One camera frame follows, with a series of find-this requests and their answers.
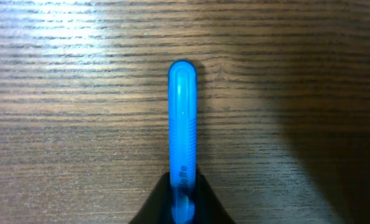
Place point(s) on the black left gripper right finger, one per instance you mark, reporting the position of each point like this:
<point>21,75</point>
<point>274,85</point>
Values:
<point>208,208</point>

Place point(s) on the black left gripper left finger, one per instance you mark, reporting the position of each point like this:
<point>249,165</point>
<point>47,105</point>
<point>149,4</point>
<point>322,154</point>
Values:
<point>157,207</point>

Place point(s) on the blue disposable razor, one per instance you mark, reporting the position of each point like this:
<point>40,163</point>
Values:
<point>183,102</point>

